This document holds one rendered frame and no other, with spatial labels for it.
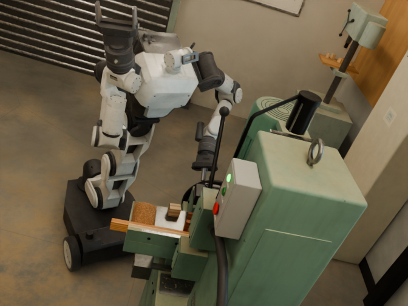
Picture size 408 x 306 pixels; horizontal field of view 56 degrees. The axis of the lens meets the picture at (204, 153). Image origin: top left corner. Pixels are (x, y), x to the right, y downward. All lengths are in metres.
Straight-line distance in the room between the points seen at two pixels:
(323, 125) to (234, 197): 2.80
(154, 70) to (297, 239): 0.96
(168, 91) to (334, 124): 2.25
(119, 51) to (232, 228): 0.66
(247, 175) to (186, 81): 0.86
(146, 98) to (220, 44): 2.68
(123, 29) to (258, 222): 0.70
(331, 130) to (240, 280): 2.77
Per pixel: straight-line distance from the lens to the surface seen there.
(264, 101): 1.16
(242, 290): 1.01
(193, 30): 4.19
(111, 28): 1.22
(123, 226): 1.41
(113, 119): 1.37
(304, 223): 0.86
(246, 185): 0.81
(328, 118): 3.56
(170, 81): 1.59
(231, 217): 0.87
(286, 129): 1.01
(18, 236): 2.62
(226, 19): 4.14
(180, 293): 1.44
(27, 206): 2.80
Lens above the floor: 1.94
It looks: 32 degrees down
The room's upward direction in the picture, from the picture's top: 19 degrees clockwise
